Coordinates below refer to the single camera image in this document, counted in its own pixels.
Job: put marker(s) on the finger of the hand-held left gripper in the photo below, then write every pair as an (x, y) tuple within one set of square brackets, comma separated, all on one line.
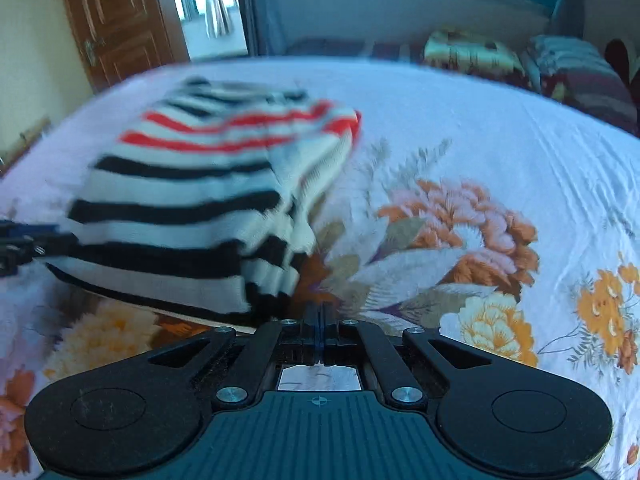
[(27, 232)]

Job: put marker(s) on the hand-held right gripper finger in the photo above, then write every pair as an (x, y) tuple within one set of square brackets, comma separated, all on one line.
[(326, 335), (313, 335)]

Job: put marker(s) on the black white red striped sweater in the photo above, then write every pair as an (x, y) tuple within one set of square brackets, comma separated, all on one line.
[(200, 200)]

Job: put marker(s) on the floral pink bed sheet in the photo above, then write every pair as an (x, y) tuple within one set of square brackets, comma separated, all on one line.
[(475, 160)]

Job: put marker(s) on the brown wooden door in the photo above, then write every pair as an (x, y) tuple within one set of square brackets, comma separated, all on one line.
[(120, 20)]

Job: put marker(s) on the floral yellow red pillow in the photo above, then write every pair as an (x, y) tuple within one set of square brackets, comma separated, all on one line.
[(470, 55)]

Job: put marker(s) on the striped blue red pillow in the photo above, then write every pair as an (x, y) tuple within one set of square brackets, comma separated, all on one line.
[(580, 80)]

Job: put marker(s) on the red heart-shaped headboard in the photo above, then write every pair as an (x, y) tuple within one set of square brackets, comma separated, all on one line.
[(622, 62)]

